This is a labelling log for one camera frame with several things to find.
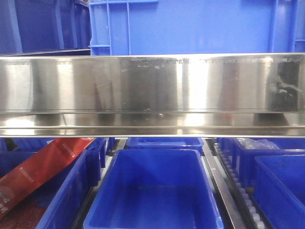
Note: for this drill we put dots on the blue bin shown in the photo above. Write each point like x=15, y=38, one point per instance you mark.
x=101, y=144
x=155, y=189
x=243, y=160
x=194, y=143
x=55, y=204
x=279, y=190

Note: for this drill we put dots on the large blue upper crate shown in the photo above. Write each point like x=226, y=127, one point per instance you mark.
x=149, y=27

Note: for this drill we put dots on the stainless steel shelf beam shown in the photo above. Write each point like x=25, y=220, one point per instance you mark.
x=248, y=94

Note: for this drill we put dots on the blue rear left bin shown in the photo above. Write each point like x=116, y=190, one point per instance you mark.
x=101, y=144

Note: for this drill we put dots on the blue rear center bin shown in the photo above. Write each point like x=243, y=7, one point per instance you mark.
x=194, y=143

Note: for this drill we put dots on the clear plastic bag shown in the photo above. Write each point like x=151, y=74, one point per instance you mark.
x=249, y=143

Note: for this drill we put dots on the white roller track rail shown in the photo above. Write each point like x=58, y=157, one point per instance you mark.
x=246, y=206

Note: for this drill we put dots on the red packaging box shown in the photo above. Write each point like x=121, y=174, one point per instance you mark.
x=31, y=174

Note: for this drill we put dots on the blue rear right bin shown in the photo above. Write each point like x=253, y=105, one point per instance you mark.
x=243, y=160

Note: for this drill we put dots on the dark blue upper left crate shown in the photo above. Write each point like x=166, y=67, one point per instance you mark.
x=44, y=25

